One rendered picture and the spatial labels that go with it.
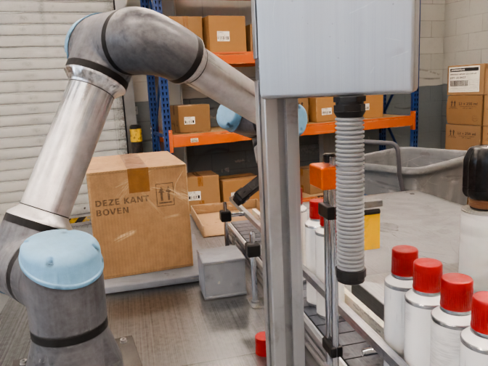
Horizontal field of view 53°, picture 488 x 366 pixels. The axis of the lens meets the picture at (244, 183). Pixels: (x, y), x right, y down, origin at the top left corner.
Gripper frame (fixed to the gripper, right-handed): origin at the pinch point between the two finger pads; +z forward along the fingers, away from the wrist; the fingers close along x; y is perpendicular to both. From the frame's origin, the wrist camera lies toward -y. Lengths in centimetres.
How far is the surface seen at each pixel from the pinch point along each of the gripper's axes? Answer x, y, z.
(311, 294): -21.7, -1.6, 16.0
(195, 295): 2.6, -21.1, 10.6
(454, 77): 209, 241, -163
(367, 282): -14.5, 13.8, 14.7
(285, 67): -68, -15, -5
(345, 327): -28.8, 0.9, 22.9
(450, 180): 149, 163, -54
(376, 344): -50, -4, 26
